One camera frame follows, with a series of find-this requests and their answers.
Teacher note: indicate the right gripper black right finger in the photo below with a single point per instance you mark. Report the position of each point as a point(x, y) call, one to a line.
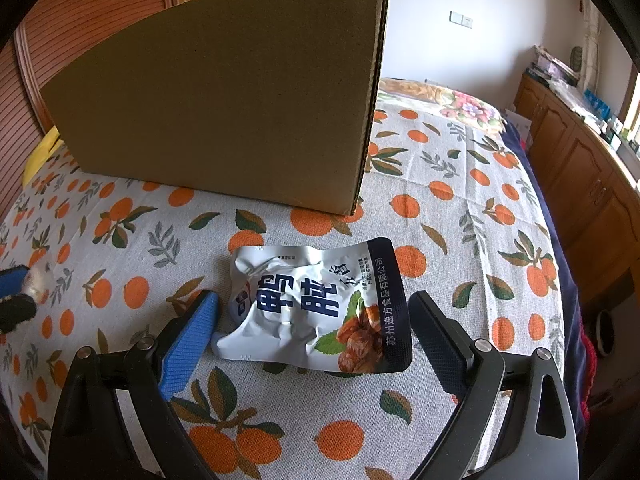
point(537, 438)

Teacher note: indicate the white wall switch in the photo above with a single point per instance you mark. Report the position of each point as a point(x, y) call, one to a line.
point(460, 19)

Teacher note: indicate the orange-print white bedsheet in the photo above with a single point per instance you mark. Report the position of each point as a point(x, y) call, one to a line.
point(126, 256)

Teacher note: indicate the clutter on sideboard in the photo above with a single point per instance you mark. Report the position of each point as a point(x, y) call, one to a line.
point(585, 100)

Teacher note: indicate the white curtain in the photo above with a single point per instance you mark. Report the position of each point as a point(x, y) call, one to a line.
point(591, 32)

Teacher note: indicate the dark blue blanket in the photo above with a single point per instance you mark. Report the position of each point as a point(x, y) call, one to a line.
point(580, 355)

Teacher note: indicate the wooden wardrobe door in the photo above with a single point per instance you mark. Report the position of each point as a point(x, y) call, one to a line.
point(51, 35)

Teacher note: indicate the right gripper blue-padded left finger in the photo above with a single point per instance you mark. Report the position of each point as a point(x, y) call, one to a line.
point(89, 437)

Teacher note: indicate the silver duck gizzard snack bag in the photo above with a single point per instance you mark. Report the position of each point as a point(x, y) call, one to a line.
point(341, 310)

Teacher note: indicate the yellow plush pillow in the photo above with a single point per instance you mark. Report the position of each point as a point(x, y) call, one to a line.
point(41, 153)

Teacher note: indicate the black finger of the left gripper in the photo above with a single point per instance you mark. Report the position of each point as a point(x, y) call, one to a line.
point(15, 310)

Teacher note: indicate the brown cardboard box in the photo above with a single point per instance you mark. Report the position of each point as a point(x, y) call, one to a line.
point(266, 99)

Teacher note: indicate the wooden sideboard cabinet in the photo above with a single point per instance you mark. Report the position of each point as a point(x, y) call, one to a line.
point(593, 205)

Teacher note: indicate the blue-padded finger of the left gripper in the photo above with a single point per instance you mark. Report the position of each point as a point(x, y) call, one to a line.
point(11, 281)

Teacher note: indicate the small white candy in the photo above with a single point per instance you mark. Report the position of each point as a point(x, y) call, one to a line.
point(39, 282)

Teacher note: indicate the floral quilt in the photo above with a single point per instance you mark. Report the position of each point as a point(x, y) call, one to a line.
point(454, 104)

